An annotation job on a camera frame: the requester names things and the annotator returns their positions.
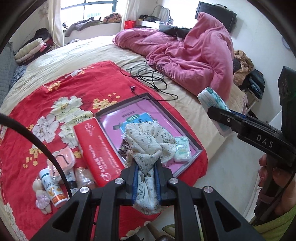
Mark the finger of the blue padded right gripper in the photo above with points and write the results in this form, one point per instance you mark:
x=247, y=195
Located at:
x=228, y=122

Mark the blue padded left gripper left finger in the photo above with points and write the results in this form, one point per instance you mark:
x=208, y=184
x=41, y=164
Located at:
x=127, y=194

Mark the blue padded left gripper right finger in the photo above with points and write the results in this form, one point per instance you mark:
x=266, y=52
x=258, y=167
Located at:
x=162, y=175

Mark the peach sponge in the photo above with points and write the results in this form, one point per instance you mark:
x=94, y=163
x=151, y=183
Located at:
x=84, y=178

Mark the green white tissue pack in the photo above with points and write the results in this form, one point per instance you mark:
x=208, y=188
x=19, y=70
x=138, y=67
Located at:
x=183, y=152

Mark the white floral scrunchie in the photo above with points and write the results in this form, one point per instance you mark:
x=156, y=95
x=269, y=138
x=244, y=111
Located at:
x=148, y=142

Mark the yellow white snack packet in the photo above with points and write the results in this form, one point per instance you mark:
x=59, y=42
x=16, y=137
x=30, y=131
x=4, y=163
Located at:
x=71, y=179

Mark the pink cloth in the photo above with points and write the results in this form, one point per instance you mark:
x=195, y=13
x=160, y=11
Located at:
x=65, y=159

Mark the plush bear pink skirt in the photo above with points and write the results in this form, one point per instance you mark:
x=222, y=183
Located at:
x=42, y=199

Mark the leopard print scrunchie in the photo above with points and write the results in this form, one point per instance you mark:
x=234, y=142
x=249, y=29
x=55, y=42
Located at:
x=124, y=148

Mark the person's right hand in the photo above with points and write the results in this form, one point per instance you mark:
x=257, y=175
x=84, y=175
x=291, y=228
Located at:
x=277, y=194

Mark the red white tissue box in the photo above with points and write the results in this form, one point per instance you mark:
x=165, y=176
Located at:
x=100, y=157

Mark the brown clothes pile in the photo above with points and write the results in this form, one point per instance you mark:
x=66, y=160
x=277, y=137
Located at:
x=242, y=66

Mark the grey tray with pink book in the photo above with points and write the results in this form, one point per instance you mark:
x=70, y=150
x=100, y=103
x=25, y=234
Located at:
x=114, y=119

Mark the pink crumpled duvet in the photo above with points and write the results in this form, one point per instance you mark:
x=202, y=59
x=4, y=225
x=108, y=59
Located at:
x=204, y=58

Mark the white orange vitamin bottle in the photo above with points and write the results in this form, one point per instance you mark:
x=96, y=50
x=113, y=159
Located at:
x=52, y=188

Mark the black monitor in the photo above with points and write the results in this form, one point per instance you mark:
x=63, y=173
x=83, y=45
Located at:
x=227, y=17

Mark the red floral blanket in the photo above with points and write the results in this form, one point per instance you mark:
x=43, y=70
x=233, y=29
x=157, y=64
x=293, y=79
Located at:
x=50, y=113

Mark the cream bed sheet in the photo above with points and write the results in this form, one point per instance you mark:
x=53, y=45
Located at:
x=68, y=59

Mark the white window bench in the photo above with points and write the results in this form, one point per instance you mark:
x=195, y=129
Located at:
x=107, y=29

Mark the dark blue patterned cloth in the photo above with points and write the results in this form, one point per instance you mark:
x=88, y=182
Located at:
x=19, y=72

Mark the folded clothes stack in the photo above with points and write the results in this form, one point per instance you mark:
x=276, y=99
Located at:
x=40, y=44

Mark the grey quilted headboard cushion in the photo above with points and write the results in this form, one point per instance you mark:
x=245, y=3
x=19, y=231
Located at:
x=8, y=66

